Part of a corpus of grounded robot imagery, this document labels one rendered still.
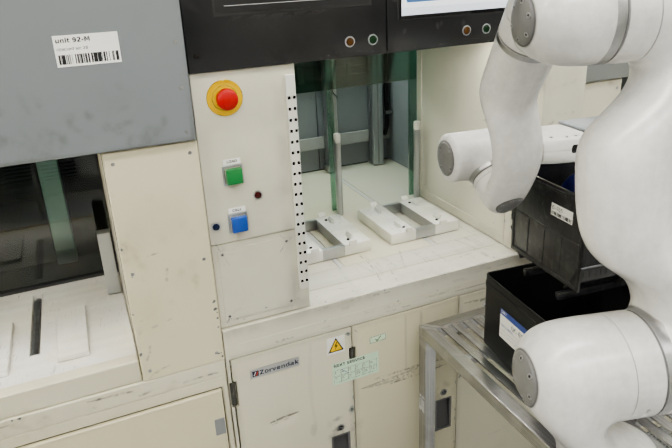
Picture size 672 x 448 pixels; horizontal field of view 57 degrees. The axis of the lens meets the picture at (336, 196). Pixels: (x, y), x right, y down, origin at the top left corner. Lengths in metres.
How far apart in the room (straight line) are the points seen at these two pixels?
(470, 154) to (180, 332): 0.67
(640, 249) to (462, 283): 0.88
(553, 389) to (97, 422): 0.95
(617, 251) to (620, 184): 0.07
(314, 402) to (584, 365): 0.90
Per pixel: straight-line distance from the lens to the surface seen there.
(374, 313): 1.45
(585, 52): 0.67
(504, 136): 0.96
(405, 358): 1.56
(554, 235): 1.21
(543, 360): 0.72
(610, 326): 0.75
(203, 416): 1.43
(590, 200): 0.70
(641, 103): 0.71
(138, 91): 1.12
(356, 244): 1.59
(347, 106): 2.25
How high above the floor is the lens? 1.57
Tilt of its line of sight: 20 degrees down
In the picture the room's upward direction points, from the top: 3 degrees counter-clockwise
